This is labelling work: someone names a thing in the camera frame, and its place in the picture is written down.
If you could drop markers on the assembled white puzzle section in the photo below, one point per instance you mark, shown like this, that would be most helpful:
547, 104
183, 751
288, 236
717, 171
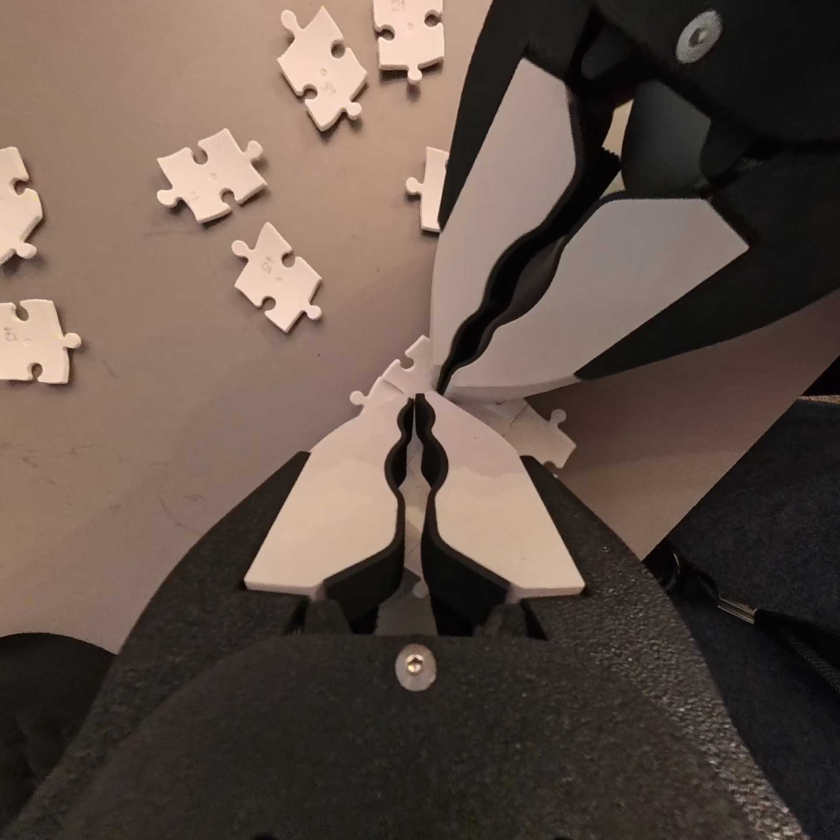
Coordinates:
407, 367

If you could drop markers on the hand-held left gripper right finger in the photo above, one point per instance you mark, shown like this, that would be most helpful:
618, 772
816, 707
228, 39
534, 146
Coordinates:
505, 525

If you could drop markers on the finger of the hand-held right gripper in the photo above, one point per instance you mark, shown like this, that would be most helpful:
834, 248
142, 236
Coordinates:
505, 170
623, 275

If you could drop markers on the scattered loose puzzle pieces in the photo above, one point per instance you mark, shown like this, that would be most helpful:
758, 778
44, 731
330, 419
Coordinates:
210, 177

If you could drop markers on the black badge reel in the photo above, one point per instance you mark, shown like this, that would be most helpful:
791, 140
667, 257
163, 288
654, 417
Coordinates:
738, 607

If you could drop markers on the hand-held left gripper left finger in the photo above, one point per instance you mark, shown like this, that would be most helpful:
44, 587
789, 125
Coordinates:
328, 518

